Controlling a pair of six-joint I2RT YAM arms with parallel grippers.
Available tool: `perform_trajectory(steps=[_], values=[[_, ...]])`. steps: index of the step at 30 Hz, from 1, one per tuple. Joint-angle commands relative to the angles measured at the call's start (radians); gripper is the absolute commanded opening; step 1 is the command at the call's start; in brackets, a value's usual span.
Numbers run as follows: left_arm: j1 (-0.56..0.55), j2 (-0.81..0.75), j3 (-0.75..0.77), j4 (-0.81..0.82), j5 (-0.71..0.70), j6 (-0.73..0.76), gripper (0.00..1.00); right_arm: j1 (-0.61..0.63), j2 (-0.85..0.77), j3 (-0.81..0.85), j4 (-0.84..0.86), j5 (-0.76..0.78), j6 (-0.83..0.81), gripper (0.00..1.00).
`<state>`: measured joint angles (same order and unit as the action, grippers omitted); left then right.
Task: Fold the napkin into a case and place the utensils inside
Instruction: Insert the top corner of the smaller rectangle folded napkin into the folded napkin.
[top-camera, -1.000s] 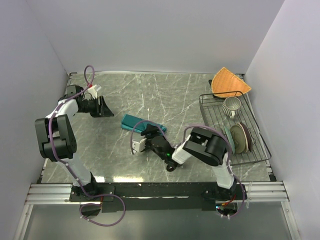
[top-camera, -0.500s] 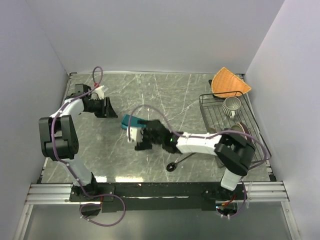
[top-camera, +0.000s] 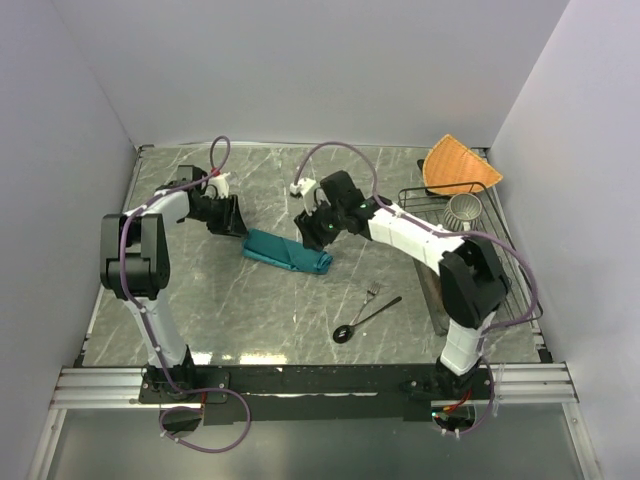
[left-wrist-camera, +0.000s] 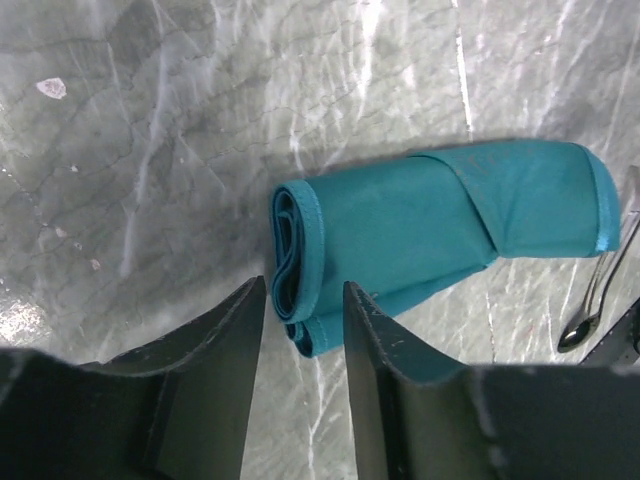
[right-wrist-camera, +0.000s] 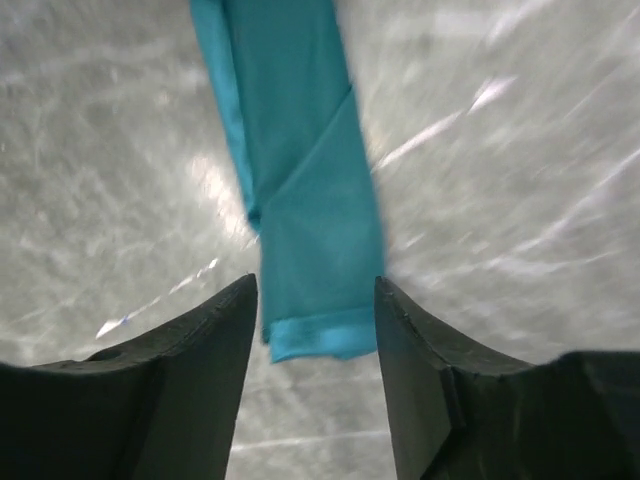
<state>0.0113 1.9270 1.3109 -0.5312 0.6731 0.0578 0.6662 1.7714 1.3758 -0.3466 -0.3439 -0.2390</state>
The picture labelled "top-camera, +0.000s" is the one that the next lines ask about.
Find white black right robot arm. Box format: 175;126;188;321
289;170;509;399

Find teal satin napkin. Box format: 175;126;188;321
242;229;333;275

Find orange woven fan basket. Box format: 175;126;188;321
422;134;503;196

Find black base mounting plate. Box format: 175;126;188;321
139;364;491;425

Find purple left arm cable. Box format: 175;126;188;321
119;134;252;455

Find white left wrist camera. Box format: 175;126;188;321
207;172;239;199

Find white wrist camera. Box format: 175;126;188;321
207;172;239;199
289;178;317;200

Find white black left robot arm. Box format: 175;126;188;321
100;165;248;402

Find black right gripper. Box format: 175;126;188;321
293;196;345;255

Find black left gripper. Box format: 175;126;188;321
189;193;249;238

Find silver fork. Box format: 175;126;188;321
349;281;381;326

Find black spoon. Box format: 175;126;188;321
332;296;403;344

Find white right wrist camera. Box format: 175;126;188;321
289;178;317;200

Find black wire dish rack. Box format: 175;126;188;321
398;182;532;323

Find aluminium rail frame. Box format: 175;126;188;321
26;363;600;479

